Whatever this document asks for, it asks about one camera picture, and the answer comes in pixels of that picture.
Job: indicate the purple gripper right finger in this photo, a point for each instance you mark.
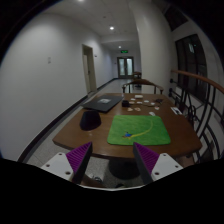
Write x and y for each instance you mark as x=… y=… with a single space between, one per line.
x=146 y=160

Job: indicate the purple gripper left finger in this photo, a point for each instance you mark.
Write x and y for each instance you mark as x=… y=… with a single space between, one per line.
x=78 y=159

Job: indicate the green mouse pad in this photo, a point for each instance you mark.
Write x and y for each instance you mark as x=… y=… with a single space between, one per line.
x=144 y=129

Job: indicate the black computer mouse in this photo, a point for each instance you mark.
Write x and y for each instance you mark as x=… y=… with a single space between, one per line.
x=90 y=120

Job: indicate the booklet at table edge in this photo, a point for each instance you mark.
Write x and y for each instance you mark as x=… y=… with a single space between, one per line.
x=176 y=110

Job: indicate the small black cup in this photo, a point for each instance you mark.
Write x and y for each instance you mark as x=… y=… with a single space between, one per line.
x=125 y=103

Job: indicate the black laptop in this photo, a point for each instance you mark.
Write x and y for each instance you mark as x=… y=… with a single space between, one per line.
x=103 y=103

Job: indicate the white card on table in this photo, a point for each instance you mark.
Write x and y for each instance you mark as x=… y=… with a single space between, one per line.
x=138 y=97

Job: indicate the wooden chair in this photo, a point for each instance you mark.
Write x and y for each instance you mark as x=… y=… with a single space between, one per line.
x=140 y=82

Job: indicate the double glass door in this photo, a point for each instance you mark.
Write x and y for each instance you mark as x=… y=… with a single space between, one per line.
x=125 y=67

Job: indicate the wooden stair handrail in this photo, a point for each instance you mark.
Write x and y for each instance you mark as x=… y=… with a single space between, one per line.
x=204 y=79

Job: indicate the white side door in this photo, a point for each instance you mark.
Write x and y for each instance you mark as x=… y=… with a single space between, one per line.
x=89 y=68

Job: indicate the green exit sign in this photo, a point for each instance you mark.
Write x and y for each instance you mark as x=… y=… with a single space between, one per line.
x=124 y=51

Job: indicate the dark window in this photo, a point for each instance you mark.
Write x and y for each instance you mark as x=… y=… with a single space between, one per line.
x=191 y=58

